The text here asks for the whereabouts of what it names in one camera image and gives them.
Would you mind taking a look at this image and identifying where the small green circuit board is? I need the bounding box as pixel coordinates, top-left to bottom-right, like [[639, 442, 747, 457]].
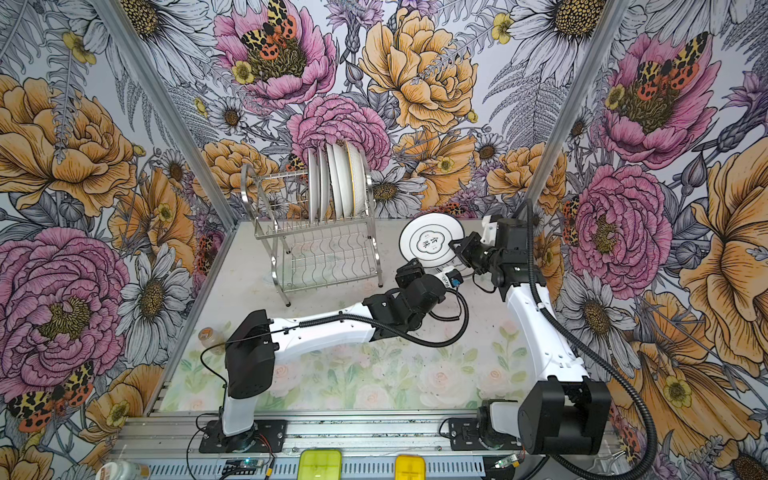
[[222, 458, 265, 474]]

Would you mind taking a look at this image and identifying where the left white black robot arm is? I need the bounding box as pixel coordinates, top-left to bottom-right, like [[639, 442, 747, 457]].
[[218, 260, 469, 443]]

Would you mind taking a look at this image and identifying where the left aluminium corner post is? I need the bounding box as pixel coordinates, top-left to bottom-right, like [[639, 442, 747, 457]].
[[94, 1, 238, 232]]

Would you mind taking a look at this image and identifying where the left yellow green box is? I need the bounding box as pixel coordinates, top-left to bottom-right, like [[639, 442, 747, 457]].
[[297, 449, 343, 480]]

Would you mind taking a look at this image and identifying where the chrome wire dish rack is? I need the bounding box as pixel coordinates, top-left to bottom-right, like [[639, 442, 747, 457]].
[[239, 164, 384, 307]]

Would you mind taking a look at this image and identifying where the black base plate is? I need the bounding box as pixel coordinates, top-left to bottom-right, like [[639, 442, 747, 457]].
[[198, 420, 287, 454], [439, 417, 522, 451]]

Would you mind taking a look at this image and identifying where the right aluminium corner post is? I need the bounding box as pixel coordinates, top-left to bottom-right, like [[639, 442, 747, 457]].
[[524, 0, 630, 203]]

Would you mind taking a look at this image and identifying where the plain white plate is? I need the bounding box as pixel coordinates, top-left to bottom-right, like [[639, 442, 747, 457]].
[[307, 149, 320, 223]]

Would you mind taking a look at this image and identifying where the aluminium front rail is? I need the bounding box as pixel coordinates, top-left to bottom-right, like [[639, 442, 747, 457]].
[[107, 413, 622, 480]]

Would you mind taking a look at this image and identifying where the right yellow box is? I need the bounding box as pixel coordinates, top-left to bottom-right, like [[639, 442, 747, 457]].
[[394, 455, 427, 480]]

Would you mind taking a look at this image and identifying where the aluminium corner post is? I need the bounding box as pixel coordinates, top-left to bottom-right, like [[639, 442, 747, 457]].
[[524, 0, 630, 203], [94, 1, 238, 232]]

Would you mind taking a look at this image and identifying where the right black corrugated cable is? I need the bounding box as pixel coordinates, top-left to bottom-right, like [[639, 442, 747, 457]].
[[521, 200, 659, 480]]

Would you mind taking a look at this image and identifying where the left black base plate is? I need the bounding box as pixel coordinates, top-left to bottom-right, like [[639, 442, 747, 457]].
[[198, 420, 287, 454]]

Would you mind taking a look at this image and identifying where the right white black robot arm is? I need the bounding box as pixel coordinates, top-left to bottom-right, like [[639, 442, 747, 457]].
[[450, 215, 611, 455]]

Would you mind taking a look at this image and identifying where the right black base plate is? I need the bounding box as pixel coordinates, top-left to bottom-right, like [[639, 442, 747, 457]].
[[439, 417, 522, 451]]

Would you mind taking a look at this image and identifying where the white jar with lid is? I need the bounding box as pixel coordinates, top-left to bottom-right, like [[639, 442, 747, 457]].
[[94, 460, 151, 480]]

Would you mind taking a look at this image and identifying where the white plate beside yellow rimmed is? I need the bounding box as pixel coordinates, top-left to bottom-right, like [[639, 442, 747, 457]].
[[332, 143, 354, 218]]

